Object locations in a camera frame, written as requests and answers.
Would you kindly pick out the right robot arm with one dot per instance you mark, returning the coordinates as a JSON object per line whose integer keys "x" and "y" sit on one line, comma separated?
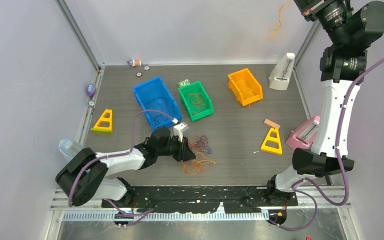
{"x": 343, "y": 67}

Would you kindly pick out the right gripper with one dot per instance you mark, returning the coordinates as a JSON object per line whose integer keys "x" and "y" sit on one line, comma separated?
{"x": 308, "y": 8}

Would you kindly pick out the green plastic bin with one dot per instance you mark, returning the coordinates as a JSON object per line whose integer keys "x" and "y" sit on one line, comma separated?
{"x": 196, "y": 100}

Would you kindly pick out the purple round toy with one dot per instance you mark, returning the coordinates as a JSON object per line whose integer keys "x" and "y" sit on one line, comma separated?
{"x": 91, "y": 90}

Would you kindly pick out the green gear toy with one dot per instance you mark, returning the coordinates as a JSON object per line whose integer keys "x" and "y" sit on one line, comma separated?
{"x": 184, "y": 83}

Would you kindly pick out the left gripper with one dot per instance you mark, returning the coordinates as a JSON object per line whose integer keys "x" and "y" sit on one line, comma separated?
{"x": 184, "y": 152}

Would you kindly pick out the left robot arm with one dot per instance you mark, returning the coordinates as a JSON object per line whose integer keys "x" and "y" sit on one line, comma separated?
{"x": 86, "y": 175}

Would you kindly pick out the orange plastic bin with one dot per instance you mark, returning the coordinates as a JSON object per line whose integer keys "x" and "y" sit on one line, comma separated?
{"x": 245, "y": 87}

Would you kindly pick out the yellow triangular toy right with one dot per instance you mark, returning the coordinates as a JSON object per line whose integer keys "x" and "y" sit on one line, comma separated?
{"x": 272, "y": 142}

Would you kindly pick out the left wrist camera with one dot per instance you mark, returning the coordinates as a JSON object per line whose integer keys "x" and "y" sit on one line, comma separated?
{"x": 179, "y": 129}

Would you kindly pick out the yellow triangular toy left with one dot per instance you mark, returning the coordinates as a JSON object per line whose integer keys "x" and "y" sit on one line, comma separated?
{"x": 104, "y": 124}

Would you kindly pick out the blue plastic bin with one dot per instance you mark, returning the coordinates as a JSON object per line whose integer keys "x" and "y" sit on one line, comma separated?
{"x": 154, "y": 97}

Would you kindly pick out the yellow triangular toy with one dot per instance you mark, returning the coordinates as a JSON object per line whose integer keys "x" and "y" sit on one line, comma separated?
{"x": 104, "y": 124}
{"x": 272, "y": 142}

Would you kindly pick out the small toy figurine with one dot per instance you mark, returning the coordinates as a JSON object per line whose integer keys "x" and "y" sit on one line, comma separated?
{"x": 134, "y": 63}

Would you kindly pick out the small wooden block right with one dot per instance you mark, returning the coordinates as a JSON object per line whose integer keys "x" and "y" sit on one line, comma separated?
{"x": 272, "y": 124}

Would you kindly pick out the white metronome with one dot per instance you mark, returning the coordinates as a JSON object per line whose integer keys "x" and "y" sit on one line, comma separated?
{"x": 280, "y": 76}

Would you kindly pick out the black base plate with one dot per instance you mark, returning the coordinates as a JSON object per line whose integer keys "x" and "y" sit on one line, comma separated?
{"x": 201, "y": 199}

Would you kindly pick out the clear blue plastic container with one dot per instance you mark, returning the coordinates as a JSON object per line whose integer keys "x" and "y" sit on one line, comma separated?
{"x": 69, "y": 148}

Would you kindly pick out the pink metronome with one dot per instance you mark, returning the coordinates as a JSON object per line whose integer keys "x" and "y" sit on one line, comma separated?
{"x": 304, "y": 136}

